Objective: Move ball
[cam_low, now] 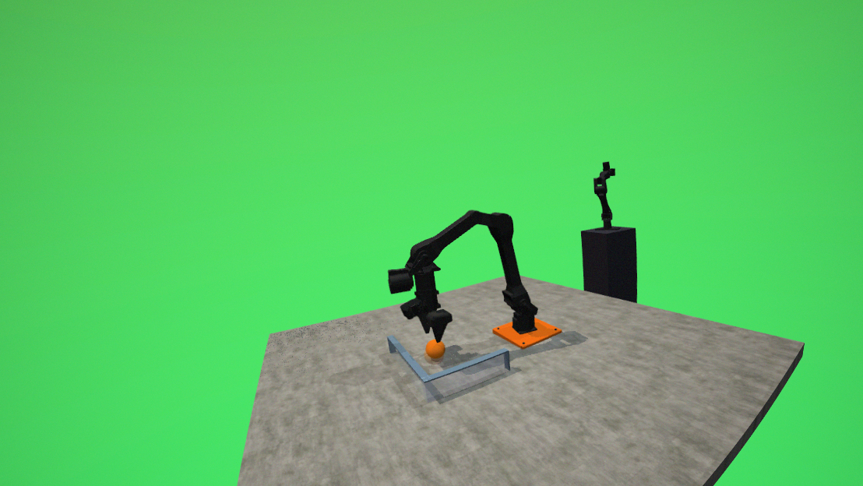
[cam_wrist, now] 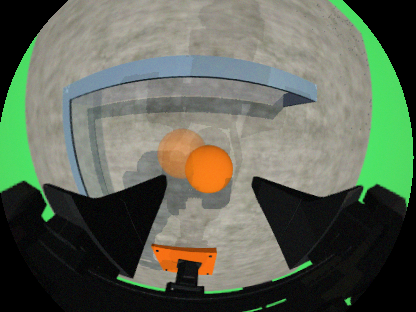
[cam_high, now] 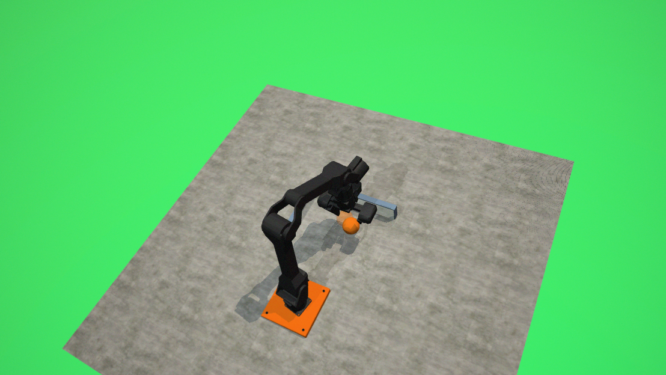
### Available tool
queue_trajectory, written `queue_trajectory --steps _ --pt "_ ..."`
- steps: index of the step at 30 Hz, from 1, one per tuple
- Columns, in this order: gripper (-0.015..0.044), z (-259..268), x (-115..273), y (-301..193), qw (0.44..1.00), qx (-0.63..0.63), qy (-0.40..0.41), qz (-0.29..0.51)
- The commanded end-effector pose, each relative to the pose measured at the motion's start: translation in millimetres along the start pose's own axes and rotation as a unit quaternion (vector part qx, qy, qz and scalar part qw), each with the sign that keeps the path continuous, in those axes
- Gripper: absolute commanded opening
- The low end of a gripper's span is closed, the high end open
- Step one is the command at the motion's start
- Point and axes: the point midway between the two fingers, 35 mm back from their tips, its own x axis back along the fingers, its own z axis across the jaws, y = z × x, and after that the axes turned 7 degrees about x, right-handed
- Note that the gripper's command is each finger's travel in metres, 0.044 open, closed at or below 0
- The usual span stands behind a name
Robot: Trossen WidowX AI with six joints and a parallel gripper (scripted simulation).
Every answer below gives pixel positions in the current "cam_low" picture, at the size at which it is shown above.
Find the clear low l-shaped wall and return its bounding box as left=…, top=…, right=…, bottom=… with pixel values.
left=388, top=339, right=509, bottom=403

